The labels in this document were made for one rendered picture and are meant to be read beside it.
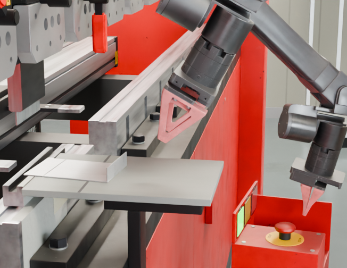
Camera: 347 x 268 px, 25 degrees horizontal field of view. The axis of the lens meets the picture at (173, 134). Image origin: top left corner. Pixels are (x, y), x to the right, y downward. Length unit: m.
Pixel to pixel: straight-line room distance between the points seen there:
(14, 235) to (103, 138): 0.57
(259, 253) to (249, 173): 1.93
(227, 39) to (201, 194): 0.21
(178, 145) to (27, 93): 0.68
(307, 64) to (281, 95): 4.21
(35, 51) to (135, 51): 2.29
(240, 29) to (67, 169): 0.33
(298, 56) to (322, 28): 4.19
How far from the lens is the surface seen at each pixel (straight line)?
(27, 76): 1.12
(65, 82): 2.11
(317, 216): 1.62
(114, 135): 1.58
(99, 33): 1.25
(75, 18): 1.22
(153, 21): 3.29
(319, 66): 1.48
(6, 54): 0.95
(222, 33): 1.05
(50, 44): 1.11
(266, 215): 1.64
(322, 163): 1.51
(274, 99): 5.67
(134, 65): 3.33
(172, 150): 1.70
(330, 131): 1.49
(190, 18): 1.04
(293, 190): 4.16
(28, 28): 1.02
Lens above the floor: 1.35
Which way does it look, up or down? 15 degrees down
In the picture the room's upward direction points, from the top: straight up
